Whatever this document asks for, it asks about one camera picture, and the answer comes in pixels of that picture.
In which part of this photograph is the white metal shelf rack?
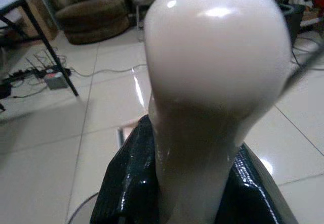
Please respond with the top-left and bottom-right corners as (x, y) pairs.
(296, 0), (324, 29)

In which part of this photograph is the black metal frame table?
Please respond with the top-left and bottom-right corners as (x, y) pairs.
(0, 0), (79, 97)

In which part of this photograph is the white plastic broom handle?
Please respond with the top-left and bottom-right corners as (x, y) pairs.
(142, 0), (292, 224)

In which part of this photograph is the brown round floor cushion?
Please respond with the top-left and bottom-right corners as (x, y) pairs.
(48, 0), (130, 45)

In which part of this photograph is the white floor cable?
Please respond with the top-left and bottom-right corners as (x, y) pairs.
(69, 64), (146, 77)

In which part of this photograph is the black power strip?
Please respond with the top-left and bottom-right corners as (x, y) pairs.
(7, 66), (72, 79)

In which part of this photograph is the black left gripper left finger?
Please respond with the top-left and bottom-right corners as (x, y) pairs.
(90, 114), (160, 224)

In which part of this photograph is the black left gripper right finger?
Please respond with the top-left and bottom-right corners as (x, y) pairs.
(215, 143), (299, 224)

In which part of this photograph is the grey power box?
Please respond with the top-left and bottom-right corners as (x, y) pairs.
(43, 72), (69, 90)

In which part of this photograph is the black bin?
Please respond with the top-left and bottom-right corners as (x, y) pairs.
(280, 4), (306, 49)

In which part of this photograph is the thin black cable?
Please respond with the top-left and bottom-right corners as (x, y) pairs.
(286, 49), (324, 88)

